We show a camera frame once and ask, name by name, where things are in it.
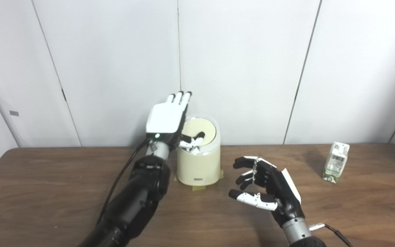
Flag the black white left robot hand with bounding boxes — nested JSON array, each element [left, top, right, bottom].
[[145, 91, 206, 154]]

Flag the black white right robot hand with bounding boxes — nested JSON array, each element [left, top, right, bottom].
[[228, 156, 302, 227]]

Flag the cream-colored bin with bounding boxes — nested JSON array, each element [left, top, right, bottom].
[[177, 115, 221, 186]]

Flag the white green milk carton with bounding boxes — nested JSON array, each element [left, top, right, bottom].
[[323, 141, 350, 184]]

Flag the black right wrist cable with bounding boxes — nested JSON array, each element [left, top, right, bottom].
[[309, 223, 354, 247]]

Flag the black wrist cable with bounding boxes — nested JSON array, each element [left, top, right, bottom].
[[309, 223, 354, 247], [96, 137, 152, 223]]

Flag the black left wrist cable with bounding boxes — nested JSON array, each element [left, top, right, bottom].
[[96, 137, 152, 223]]

